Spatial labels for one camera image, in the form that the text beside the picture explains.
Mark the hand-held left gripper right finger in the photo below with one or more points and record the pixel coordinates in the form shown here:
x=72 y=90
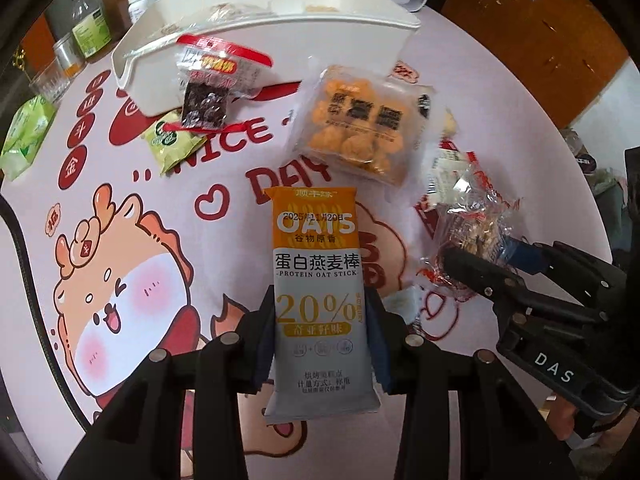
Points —
x=382 y=360

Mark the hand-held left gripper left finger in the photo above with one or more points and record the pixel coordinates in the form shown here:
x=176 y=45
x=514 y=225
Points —
x=260 y=340

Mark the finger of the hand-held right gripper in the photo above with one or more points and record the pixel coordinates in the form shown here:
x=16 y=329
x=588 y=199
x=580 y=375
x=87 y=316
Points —
x=525 y=252
x=480 y=272

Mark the clear nut candy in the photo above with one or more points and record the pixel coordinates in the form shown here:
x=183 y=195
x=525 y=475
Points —
x=475 y=225

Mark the white orange oat bar packet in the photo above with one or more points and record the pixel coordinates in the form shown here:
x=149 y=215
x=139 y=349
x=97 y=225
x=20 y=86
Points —
x=315 y=280

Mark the white plastic bin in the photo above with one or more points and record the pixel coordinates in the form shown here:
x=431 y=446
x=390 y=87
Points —
x=145 y=85

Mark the red white labelled packet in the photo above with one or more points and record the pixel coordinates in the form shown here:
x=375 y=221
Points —
x=440 y=175

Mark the yellow cracker packet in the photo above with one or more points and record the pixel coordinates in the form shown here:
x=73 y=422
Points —
x=448 y=122

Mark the orange puff snack packet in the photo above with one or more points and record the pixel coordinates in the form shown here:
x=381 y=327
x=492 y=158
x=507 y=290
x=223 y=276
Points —
x=350 y=130

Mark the small green snack packet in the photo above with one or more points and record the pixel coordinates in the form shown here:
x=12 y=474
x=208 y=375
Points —
x=172 y=147

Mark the wooden cabinet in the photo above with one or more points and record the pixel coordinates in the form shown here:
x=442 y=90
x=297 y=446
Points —
x=525 y=35

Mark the red topped dark snack packet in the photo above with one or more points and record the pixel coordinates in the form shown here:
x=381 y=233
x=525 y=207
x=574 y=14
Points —
x=205 y=105

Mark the green tissue pack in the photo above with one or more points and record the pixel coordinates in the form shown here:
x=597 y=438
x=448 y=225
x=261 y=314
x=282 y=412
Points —
x=25 y=135

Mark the clear glass cup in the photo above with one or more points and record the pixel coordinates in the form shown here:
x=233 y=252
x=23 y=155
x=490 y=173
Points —
x=50 y=80

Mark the small glass jar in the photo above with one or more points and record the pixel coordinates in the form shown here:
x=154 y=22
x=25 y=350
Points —
x=67 y=55

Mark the green label oil bottle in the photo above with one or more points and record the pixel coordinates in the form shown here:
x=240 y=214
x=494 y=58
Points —
x=90 y=30

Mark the white pill bottle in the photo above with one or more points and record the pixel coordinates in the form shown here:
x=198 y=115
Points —
x=137 y=7

